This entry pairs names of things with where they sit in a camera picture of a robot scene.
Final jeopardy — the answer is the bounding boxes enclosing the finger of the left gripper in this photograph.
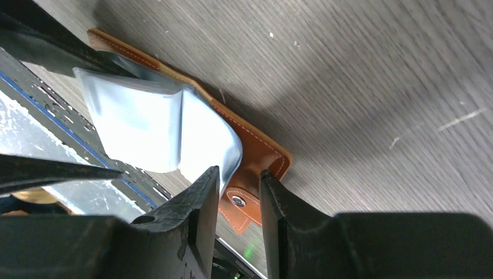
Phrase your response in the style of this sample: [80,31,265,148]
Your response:
[1,154,123,194]
[1,12,135,77]

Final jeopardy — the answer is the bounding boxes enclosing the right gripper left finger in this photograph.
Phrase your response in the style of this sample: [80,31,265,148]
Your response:
[1,166,220,278]

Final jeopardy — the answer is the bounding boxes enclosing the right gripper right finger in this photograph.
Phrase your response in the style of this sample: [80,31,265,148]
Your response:
[260,170,492,278]

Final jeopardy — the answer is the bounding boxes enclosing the brown leather card holder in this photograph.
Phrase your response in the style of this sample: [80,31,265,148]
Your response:
[73,28,292,234]

